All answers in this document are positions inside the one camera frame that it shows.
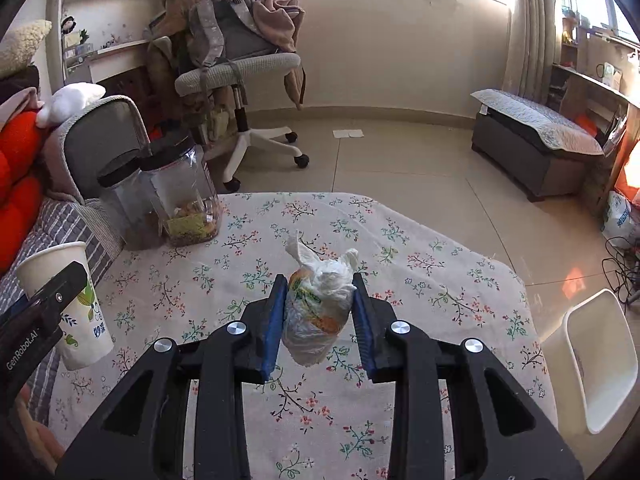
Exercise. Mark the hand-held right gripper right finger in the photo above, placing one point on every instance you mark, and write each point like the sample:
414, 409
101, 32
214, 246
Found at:
362, 330

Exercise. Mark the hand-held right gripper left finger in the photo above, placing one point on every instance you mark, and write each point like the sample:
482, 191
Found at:
275, 330

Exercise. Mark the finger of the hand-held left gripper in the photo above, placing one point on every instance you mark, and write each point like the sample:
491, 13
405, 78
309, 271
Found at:
60, 292

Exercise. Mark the white paper cup green print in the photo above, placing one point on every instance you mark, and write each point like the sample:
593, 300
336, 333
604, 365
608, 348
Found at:
85, 330

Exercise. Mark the white plastic bag of peels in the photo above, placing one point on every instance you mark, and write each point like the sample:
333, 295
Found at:
317, 310

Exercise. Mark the white plastic bin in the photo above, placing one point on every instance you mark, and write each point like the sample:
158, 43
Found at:
595, 360

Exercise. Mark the floral tablecloth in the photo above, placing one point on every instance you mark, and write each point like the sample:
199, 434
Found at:
425, 280

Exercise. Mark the empty clear jar black lid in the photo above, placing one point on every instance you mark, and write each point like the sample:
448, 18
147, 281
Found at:
125, 210

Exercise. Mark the red plush toy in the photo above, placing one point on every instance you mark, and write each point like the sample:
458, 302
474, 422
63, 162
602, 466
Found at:
17, 160

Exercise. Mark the grey padded chair back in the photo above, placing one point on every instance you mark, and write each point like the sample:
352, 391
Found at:
100, 145

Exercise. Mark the clear jar with snacks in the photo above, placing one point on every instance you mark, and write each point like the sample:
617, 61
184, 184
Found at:
185, 200

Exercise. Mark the white plush toy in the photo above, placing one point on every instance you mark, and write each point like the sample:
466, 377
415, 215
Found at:
70, 100

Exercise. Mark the white paper sheet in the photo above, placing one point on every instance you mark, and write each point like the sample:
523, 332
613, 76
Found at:
347, 133

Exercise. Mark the dark grey ottoman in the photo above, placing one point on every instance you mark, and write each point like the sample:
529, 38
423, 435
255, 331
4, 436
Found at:
510, 150

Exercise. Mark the cream fuzzy pillow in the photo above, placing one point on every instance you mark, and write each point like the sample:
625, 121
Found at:
22, 45

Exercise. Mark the grey office chair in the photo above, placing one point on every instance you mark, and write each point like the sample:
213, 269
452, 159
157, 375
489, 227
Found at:
240, 67

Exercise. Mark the quilted grey cover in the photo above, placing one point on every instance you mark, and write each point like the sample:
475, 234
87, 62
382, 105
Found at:
530, 115

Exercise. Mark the white and blue plastic bag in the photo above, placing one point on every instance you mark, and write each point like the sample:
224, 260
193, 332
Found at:
620, 217

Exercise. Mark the white bookshelf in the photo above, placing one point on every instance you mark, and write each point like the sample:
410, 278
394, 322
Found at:
100, 10

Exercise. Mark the grey backpack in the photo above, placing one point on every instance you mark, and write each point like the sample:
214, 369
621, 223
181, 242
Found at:
235, 30

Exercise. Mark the orange and white bag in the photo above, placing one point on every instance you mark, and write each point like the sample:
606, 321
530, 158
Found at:
630, 175

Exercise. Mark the pink cloth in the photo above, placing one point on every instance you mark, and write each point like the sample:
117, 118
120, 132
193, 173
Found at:
277, 20

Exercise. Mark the wooden desk with shelves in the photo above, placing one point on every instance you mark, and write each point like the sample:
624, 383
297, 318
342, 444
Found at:
585, 80

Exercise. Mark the beige curtain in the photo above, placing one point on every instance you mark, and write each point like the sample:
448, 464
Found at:
530, 20

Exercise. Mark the white mug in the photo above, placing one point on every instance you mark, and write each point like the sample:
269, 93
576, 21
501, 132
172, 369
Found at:
610, 75

